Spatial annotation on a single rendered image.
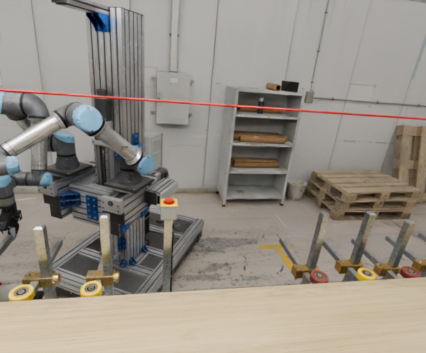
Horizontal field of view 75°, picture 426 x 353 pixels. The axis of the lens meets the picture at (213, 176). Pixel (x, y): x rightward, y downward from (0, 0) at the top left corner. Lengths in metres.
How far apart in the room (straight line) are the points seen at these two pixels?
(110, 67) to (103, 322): 1.42
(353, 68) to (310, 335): 3.93
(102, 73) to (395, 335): 1.97
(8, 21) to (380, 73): 4.69
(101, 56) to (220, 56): 2.10
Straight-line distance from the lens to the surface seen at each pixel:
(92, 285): 1.30
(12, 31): 4.01
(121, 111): 1.93
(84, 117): 1.41
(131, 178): 1.80
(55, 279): 1.45
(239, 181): 4.23
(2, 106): 1.78
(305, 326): 1.23
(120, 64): 1.91
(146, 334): 1.11
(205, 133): 3.89
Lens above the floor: 1.77
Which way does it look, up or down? 21 degrees down
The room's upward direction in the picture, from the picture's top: 5 degrees clockwise
